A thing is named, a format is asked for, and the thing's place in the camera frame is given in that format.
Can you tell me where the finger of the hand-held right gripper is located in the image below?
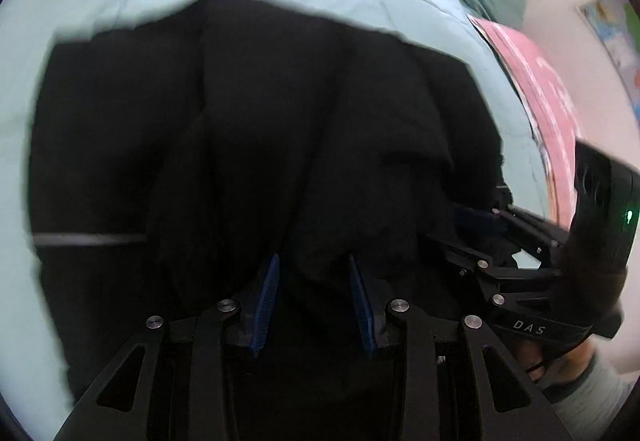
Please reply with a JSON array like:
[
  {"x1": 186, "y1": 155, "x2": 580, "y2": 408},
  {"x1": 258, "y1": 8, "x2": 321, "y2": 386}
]
[
  {"x1": 450, "y1": 186, "x2": 573, "y2": 251},
  {"x1": 425, "y1": 233, "x2": 563, "y2": 283}
]

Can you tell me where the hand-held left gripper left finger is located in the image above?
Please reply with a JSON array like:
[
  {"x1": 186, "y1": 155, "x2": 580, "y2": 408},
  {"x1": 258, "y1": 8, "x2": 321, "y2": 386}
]
[{"x1": 52, "y1": 253, "x2": 281, "y2": 441}]

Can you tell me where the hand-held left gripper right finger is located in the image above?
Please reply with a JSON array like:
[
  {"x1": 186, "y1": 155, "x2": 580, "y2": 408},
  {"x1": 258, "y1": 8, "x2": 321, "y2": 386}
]
[{"x1": 348, "y1": 255, "x2": 576, "y2": 441}]

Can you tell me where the black hooded jacket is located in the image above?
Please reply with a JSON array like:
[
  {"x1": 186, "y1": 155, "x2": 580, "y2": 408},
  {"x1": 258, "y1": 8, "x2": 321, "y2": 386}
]
[{"x1": 27, "y1": 0, "x2": 511, "y2": 402}]

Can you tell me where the person's right forearm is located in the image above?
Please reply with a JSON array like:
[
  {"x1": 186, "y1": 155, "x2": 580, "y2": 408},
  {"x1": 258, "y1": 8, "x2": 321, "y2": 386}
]
[{"x1": 542, "y1": 351, "x2": 636, "y2": 441}]

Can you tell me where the person's right hand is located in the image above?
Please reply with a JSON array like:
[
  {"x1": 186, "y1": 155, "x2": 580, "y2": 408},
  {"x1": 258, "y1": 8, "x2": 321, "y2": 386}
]
[{"x1": 517, "y1": 338, "x2": 591, "y2": 389}]

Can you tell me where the pink printed pillow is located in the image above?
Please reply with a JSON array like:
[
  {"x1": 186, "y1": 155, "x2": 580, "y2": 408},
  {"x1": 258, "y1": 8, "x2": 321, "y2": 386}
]
[{"x1": 467, "y1": 16, "x2": 581, "y2": 227}]

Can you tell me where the colourful wall map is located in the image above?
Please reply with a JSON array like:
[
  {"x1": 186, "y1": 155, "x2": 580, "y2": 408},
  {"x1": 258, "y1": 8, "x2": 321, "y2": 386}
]
[{"x1": 577, "y1": 0, "x2": 640, "y2": 126}]

